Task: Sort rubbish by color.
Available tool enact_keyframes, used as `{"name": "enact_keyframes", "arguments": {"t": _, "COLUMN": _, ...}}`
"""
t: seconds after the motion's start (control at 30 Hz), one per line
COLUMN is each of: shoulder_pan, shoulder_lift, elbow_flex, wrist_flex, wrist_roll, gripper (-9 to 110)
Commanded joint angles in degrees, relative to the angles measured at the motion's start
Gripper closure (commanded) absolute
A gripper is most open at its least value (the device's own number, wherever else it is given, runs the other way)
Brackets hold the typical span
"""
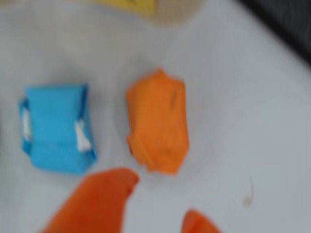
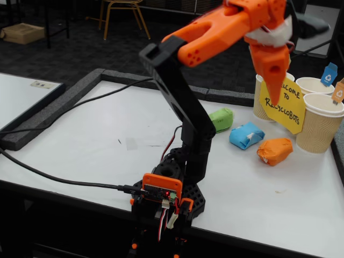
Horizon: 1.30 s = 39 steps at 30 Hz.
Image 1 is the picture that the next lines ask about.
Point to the black foam border strip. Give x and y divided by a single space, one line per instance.
286 24

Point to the orange paper rubbish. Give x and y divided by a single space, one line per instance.
158 121

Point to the yellow handwritten welcome sign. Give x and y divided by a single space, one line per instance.
131 6

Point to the blue paper rubbish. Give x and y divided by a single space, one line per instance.
56 126

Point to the ribbed beige paper cup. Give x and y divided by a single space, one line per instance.
177 9

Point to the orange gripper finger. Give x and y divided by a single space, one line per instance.
97 204
196 223

